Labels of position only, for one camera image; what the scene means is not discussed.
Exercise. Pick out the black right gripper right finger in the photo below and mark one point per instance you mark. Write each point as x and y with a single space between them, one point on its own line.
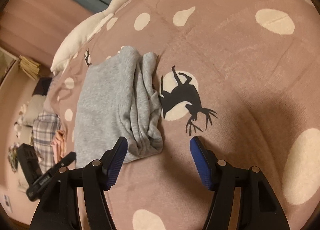
244 191

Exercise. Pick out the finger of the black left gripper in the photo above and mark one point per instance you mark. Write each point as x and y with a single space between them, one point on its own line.
66 161

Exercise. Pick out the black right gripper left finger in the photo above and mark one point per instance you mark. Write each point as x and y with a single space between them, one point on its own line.
59 206

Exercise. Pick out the grey sweatshirt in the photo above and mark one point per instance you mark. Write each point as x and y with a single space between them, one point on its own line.
117 99

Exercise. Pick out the orange crumpled garment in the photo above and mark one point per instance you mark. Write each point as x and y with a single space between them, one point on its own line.
59 146

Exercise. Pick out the blue plaid garment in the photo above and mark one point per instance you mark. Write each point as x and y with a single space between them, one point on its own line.
44 129

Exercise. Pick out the white pillow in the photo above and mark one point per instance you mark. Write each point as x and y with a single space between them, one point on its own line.
30 111

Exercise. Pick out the yellow tasselled cloth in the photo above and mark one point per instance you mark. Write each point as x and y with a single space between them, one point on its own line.
30 67

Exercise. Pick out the white goose plush toy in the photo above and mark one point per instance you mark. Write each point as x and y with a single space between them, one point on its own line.
81 34

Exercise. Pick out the pink polka dot duvet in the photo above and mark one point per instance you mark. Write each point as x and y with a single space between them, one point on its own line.
242 75

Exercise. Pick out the white wall socket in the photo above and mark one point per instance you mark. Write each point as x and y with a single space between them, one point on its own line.
7 204

